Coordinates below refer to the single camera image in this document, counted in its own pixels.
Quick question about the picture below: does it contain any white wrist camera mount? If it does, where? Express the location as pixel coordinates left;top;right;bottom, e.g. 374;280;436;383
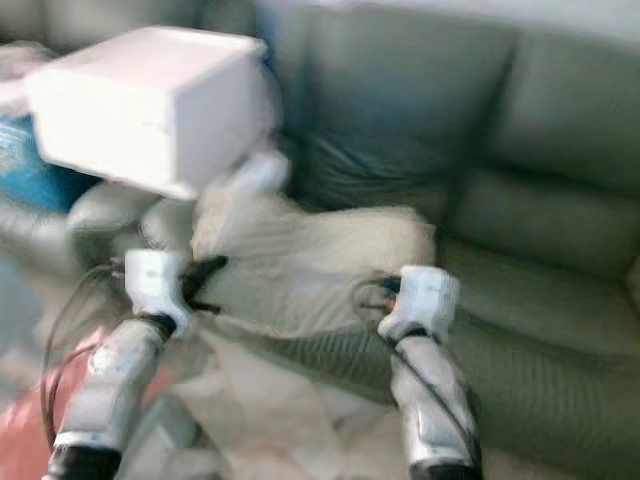
380;265;461;341
125;248;191;326

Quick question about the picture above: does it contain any pink white fabric bundle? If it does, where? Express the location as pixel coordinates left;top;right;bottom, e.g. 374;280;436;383
0;40;53;119

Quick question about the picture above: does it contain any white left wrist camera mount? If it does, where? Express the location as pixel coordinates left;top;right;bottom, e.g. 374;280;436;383
125;248;191;326

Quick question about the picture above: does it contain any red floor mat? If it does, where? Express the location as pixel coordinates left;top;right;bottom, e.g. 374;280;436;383
0;330;106;480

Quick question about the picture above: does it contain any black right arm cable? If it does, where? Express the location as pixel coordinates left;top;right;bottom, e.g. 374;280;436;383
380;330;481;461

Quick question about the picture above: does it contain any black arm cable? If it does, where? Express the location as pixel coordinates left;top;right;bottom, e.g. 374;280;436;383
40;262;131;451
380;330;481;461

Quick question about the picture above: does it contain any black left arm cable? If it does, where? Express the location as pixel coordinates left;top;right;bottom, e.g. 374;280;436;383
40;262;131;451

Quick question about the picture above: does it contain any grey green leather sofa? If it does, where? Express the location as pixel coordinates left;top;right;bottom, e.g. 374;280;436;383
0;0;640;480

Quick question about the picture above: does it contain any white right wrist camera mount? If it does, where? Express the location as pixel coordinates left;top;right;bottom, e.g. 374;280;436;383
380;265;461;341

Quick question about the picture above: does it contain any beige dotted pillow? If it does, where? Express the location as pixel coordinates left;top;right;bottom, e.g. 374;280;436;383
190;190;439;341

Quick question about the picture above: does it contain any large white box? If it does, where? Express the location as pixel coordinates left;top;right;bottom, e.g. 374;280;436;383
23;25;276;201

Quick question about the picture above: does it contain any blue box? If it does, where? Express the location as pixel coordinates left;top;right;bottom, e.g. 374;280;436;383
0;115;106;213

